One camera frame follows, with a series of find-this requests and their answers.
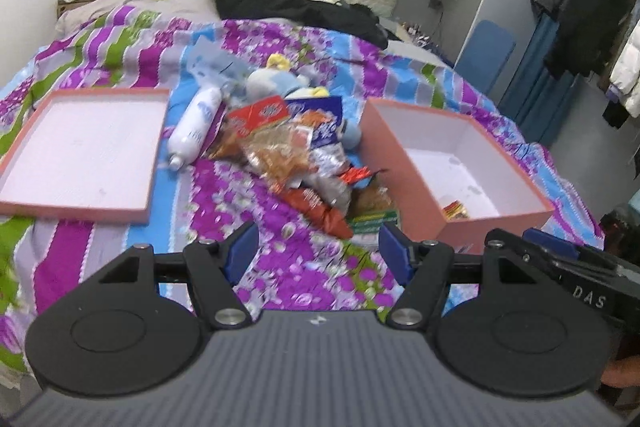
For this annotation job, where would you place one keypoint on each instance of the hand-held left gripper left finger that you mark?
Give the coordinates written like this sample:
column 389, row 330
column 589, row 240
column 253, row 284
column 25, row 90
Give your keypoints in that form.
column 243, row 249

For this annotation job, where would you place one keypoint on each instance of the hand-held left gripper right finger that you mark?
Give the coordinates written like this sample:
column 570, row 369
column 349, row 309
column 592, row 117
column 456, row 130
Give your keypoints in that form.
column 395, row 252

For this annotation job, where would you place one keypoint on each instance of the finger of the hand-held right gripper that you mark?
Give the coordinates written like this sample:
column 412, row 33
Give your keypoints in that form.
column 550, row 240

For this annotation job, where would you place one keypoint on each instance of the brown snack packet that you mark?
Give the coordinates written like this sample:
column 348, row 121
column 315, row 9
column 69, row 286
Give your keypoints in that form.
column 371, row 199

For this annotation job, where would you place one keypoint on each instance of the pink cardboard box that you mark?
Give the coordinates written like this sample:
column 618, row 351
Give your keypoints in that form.
column 400, row 177

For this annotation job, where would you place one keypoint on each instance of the red foil snack packet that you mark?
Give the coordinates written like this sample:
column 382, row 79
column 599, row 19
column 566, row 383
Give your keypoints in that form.
column 320, row 212

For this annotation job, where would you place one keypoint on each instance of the clear bag of orange snacks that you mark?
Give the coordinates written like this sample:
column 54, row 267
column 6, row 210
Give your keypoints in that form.
column 275, row 152

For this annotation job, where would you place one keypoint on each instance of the orange snack packet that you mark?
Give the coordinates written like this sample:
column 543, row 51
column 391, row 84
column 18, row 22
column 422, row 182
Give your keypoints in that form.
column 227, row 142

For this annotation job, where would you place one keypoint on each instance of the red snack packet white label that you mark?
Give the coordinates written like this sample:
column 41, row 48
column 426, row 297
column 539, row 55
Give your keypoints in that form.
column 260, row 114

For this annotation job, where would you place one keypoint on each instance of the person's right hand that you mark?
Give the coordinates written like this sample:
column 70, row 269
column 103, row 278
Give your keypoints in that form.
column 620, row 367

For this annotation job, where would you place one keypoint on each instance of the green snack packet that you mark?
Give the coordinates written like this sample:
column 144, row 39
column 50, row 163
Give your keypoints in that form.
column 370, row 223

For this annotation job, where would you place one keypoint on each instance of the small red yellow packet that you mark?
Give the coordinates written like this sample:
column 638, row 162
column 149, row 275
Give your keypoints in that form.
column 456, row 210

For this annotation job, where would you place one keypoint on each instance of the small orange foil wrapper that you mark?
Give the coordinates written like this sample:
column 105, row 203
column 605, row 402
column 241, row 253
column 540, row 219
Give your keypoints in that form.
column 356, row 176

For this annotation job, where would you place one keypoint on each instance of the silver snack packet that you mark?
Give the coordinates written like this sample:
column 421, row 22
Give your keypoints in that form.
column 330, row 187

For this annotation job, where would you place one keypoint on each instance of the white plastic bottle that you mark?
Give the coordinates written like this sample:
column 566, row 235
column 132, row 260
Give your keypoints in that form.
column 192, row 127

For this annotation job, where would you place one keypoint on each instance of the blue snack packet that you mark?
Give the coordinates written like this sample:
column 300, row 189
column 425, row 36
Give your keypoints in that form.
column 325, row 112

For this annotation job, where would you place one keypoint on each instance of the blue hanging cloth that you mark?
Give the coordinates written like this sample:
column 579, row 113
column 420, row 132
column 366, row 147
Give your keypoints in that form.
column 537, row 82

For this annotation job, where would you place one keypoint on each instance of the blue plush toy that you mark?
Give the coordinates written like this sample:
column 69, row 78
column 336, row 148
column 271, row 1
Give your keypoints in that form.
column 272, row 82

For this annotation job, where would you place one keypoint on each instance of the white hanging jacket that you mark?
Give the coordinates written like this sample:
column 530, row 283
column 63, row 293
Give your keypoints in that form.
column 627, row 77

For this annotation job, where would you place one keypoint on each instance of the pink box lid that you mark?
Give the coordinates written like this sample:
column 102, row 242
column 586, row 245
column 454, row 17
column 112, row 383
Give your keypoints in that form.
column 85, row 147

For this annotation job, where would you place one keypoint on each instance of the light blue plastic bag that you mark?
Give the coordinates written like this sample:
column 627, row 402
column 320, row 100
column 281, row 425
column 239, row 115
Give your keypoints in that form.
column 210, row 62

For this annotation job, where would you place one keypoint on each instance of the blue chair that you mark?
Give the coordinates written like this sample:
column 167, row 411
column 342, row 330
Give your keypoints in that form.
column 487, row 52

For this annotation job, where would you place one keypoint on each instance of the black hanging coat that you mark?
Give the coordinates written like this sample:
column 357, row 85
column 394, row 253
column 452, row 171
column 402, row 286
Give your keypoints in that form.
column 592, row 12

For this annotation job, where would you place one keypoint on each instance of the black jacket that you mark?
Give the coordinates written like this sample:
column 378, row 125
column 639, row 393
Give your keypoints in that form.
column 300, row 12

